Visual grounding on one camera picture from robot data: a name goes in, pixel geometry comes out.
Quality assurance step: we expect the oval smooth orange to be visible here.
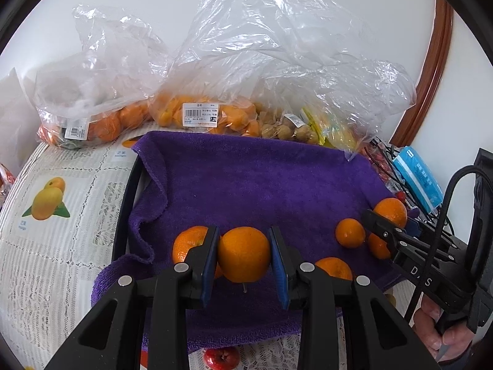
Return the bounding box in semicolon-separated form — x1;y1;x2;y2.
218;227;271;283

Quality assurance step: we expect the large ribbed orange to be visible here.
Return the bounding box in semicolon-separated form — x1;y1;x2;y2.
172;225;224;278

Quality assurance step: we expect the pile of small red fruits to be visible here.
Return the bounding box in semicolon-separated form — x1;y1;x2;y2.
366;142;397;186

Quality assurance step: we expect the blue tissue box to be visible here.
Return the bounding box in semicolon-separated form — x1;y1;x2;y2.
393;146;443;212

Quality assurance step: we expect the clear bag of golden berries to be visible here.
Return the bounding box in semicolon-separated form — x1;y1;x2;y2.
256;110;320;145

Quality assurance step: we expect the clear bag of kumquats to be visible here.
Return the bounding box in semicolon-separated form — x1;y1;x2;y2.
148;0;347;137

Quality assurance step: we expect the black tray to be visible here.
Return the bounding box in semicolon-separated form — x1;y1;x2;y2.
111;157;144;267

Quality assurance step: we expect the small red apple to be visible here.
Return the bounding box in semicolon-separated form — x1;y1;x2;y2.
203;347;240;370

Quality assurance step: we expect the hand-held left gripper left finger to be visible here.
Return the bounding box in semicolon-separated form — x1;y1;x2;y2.
44;225;221;370

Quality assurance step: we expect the brown wooden door frame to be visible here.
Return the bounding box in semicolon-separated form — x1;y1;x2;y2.
389;0;453;145

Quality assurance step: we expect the white plastic bag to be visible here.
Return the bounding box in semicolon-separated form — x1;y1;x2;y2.
0;67;43;170

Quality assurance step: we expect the black wire basket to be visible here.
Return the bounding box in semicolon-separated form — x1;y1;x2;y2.
370;139;455;236

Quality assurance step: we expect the clear bag of yellow fruit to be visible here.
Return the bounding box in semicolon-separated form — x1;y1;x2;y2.
300;52;418;162

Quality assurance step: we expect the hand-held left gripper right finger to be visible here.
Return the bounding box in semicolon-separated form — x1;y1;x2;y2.
267;225;442;370

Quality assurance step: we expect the clear bag of mandarins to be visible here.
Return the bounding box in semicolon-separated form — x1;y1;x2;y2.
35;4;174;149

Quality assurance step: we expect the purple towel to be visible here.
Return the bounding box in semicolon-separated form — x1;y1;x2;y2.
90;130;420;355

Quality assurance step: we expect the person's right hand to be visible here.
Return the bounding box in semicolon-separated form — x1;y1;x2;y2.
414;298;474;363

